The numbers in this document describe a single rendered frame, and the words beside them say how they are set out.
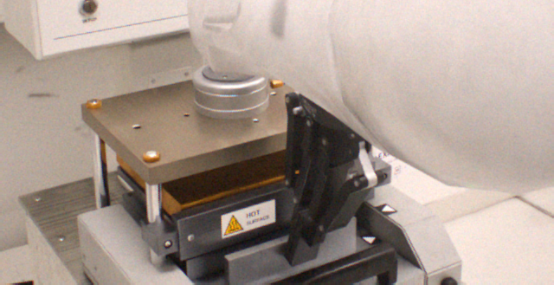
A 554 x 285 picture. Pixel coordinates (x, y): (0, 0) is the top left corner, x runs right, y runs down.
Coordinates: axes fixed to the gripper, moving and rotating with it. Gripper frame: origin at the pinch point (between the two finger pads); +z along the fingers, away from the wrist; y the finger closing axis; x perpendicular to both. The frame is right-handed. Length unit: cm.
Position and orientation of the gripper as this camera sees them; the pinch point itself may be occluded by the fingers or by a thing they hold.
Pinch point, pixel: (305, 234)
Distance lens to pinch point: 89.4
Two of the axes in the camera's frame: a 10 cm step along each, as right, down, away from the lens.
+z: -1.6, 7.7, 6.2
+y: 5.0, 6.0, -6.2
